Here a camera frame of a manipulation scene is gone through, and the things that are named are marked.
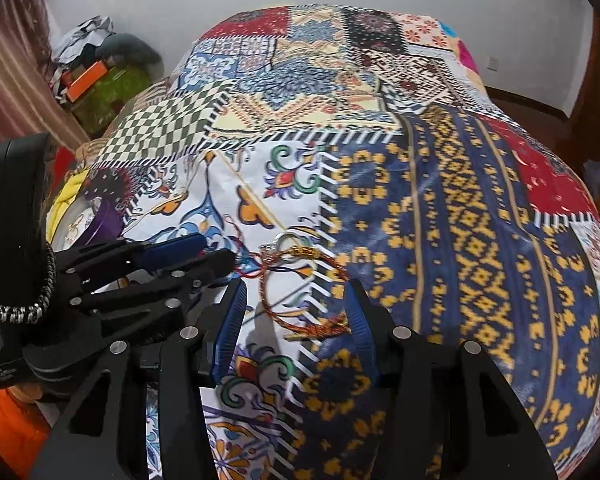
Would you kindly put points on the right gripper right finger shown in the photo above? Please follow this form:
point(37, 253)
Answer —
point(370, 326)

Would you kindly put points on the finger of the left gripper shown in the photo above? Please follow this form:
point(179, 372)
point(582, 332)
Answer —
point(104, 263)
point(140, 292)

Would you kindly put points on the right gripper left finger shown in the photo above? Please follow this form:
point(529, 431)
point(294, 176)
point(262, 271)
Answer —
point(220, 325)

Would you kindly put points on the purple heart-shaped jewelry box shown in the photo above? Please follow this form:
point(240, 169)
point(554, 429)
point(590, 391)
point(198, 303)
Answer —
point(87, 222)

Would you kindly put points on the red and white box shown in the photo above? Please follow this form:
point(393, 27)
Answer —
point(64, 162)

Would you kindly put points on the yellow fleece blanket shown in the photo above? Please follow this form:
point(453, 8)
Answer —
point(62, 201)

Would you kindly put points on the striped brown curtain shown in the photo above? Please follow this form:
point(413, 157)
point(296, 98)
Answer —
point(27, 105)

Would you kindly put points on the green patterned covered stand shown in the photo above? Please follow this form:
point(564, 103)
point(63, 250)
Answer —
point(96, 109)

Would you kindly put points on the orange shoe box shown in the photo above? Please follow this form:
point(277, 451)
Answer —
point(86, 80)

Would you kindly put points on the pile of grey clothes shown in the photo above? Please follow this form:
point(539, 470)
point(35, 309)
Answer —
point(96, 40)

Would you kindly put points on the colourful patchwork bedspread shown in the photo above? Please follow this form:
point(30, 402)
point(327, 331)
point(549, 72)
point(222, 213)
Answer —
point(325, 142)

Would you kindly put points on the wooden door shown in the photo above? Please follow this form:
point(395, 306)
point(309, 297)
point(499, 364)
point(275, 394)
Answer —
point(584, 122)

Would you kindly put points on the white wall socket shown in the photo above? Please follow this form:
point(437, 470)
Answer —
point(492, 64)

